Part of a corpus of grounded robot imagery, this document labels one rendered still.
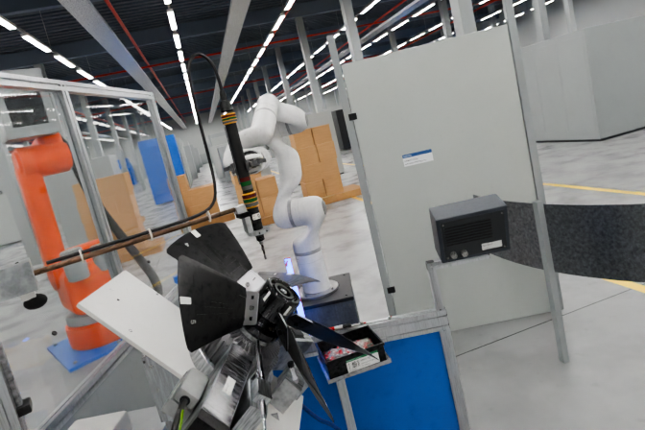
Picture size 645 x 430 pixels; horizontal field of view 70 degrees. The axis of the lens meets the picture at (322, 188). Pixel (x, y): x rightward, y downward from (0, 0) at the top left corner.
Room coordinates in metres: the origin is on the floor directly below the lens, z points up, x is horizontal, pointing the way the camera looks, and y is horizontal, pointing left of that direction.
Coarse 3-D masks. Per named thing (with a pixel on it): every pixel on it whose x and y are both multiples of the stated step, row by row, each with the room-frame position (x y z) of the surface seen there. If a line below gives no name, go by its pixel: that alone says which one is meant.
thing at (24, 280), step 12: (12, 264) 1.06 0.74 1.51; (24, 264) 1.04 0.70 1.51; (0, 276) 1.01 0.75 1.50; (12, 276) 1.03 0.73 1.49; (24, 276) 1.04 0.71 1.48; (0, 288) 1.01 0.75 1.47; (12, 288) 1.02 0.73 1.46; (24, 288) 1.03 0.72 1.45; (36, 288) 1.04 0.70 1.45; (0, 300) 1.01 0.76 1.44
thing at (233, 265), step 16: (224, 224) 1.49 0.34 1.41; (176, 240) 1.37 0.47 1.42; (192, 240) 1.39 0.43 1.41; (208, 240) 1.40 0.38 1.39; (224, 240) 1.41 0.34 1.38; (176, 256) 1.33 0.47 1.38; (192, 256) 1.34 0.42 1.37; (208, 256) 1.35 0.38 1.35; (224, 256) 1.36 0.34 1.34; (240, 256) 1.37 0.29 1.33; (224, 272) 1.32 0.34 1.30; (240, 272) 1.33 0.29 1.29
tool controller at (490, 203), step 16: (432, 208) 1.70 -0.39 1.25; (448, 208) 1.67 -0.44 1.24; (464, 208) 1.65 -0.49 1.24; (480, 208) 1.62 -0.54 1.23; (496, 208) 1.60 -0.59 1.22; (432, 224) 1.70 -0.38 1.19; (448, 224) 1.61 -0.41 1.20; (464, 224) 1.61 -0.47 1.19; (480, 224) 1.61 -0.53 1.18; (496, 224) 1.61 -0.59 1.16; (448, 240) 1.63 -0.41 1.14; (464, 240) 1.63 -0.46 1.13; (480, 240) 1.63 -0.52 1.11; (496, 240) 1.63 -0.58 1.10; (448, 256) 1.65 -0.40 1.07; (464, 256) 1.63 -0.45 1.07
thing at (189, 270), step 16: (192, 272) 1.07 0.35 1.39; (208, 272) 1.11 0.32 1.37; (192, 288) 1.05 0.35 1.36; (208, 288) 1.08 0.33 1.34; (224, 288) 1.13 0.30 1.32; (240, 288) 1.18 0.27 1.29; (192, 304) 1.02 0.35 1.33; (208, 304) 1.06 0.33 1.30; (224, 304) 1.11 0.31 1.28; (240, 304) 1.16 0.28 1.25; (208, 320) 1.05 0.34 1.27; (224, 320) 1.10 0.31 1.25; (240, 320) 1.14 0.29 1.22; (192, 336) 0.99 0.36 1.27; (208, 336) 1.03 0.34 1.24
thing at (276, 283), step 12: (264, 288) 1.24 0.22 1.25; (276, 288) 1.25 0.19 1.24; (288, 288) 1.31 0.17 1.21; (276, 300) 1.21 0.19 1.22; (288, 300) 1.22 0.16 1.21; (264, 312) 1.22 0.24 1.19; (288, 312) 1.23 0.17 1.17; (264, 324) 1.23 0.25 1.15; (276, 324) 1.26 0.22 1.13; (264, 336) 1.21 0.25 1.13; (276, 336) 1.24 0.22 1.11
